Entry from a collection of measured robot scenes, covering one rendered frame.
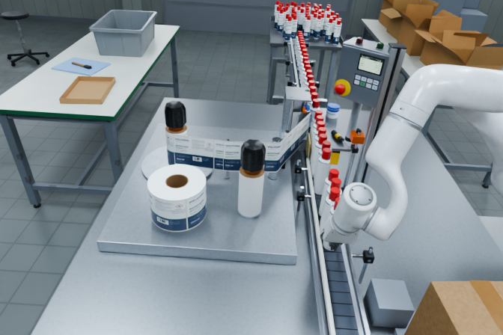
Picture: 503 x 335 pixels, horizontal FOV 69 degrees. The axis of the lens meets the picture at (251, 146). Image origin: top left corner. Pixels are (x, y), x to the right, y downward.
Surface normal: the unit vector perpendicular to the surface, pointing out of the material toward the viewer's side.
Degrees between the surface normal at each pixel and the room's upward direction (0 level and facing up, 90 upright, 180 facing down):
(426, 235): 0
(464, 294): 0
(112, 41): 95
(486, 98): 84
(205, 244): 0
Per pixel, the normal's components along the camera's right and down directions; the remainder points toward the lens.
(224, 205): 0.05, -0.84
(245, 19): -0.04, 0.55
